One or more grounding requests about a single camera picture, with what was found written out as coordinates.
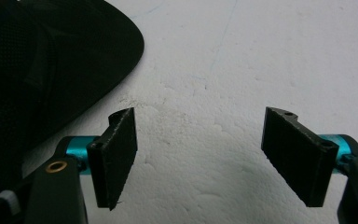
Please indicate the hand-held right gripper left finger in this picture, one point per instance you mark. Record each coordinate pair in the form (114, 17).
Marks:
(113, 161)

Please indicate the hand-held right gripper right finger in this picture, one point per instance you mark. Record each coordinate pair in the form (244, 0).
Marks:
(298, 155)

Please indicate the black cap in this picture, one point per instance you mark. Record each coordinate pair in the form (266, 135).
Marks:
(43, 68)

